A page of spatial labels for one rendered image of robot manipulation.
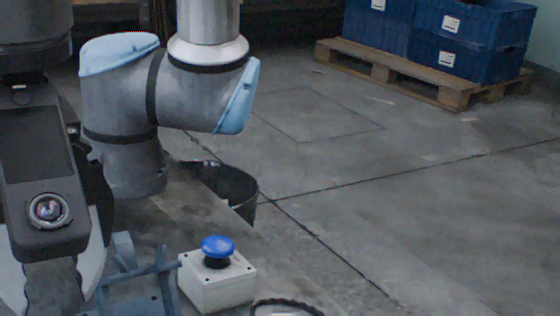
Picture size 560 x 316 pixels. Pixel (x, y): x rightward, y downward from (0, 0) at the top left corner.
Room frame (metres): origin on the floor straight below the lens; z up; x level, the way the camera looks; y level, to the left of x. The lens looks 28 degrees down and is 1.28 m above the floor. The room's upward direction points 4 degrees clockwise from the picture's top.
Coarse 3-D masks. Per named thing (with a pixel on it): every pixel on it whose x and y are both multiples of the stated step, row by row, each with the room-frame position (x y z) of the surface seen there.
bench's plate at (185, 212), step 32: (160, 192) 0.94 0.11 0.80; (192, 192) 0.94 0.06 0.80; (128, 224) 0.83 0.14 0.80; (160, 224) 0.84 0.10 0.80; (192, 224) 0.84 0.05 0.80; (224, 224) 0.85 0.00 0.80; (256, 256) 0.77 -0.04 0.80; (32, 288) 0.66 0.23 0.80; (64, 288) 0.67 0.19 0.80; (128, 288) 0.67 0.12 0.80; (256, 288) 0.69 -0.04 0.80; (288, 288) 0.70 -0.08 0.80
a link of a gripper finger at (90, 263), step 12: (96, 216) 0.42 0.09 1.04; (96, 228) 0.42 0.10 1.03; (96, 240) 0.42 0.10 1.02; (84, 252) 0.42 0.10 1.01; (96, 252) 0.42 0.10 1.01; (84, 264) 0.42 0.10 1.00; (96, 264) 0.42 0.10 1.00; (84, 276) 0.42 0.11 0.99; (96, 276) 0.42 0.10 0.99; (84, 288) 0.42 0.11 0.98; (84, 300) 0.43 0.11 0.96
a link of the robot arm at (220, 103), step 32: (192, 0) 0.89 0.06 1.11; (224, 0) 0.89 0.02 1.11; (192, 32) 0.89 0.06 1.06; (224, 32) 0.90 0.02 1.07; (192, 64) 0.88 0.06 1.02; (224, 64) 0.89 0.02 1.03; (256, 64) 0.93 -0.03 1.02; (160, 96) 0.90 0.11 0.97; (192, 96) 0.89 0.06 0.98; (224, 96) 0.89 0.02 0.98; (192, 128) 0.91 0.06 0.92; (224, 128) 0.90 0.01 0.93
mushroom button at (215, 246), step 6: (204, 240) 0.68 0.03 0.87; (210, 240) 0.68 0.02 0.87; (216, 240) 0.68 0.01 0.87; (222, 240) 0.68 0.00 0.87; (228, 240) 0.68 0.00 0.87; (204, 246) 0.67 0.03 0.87; (210, 246) 0.67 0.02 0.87; (216, 246) 0.67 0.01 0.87; (222, 246) 0.67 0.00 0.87; (228, 246) 0.67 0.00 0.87; (204, 252) 0.66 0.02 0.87; (210, 252) 0.66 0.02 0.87; (216, 252) 0.66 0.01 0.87; (222, 252) 0.66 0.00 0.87; (228, 252) 0.66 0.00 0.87; (216, 258) 0.66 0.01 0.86; (222, 258) 0.66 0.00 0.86
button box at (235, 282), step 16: (192, 256) 0.69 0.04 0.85; (208, 256) 0.68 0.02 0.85; (240, 256) 0.69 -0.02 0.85; (192, 272) 0.66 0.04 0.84; (208, 272) 0.65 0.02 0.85; (224, 272) 0.66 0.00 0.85; (240, 272) 0.66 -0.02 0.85; (256, 272) 0.66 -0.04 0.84; (192, 288) 0.65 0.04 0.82; (208, 288) 0.63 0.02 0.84; (224, 288) 0.64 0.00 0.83; (240, 288) 0.65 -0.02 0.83; (208, 304) 0.63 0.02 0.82; (224, 304) 0.64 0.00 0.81; (240, 304) 0.65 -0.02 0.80
